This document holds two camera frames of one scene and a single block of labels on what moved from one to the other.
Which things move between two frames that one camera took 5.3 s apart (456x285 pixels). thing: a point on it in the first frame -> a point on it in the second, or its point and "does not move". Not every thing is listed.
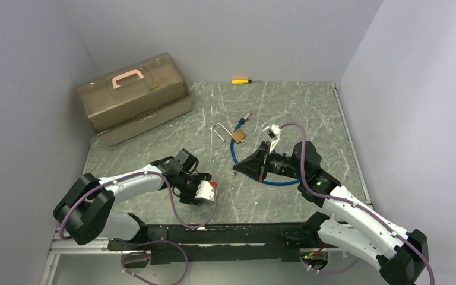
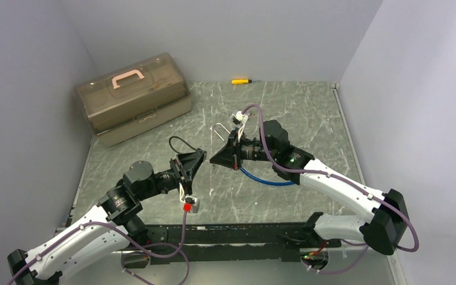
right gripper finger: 254,166 -> 225,157
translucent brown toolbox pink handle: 134,98 does not move
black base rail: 182,243 does not move
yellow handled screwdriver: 241,81 does not move
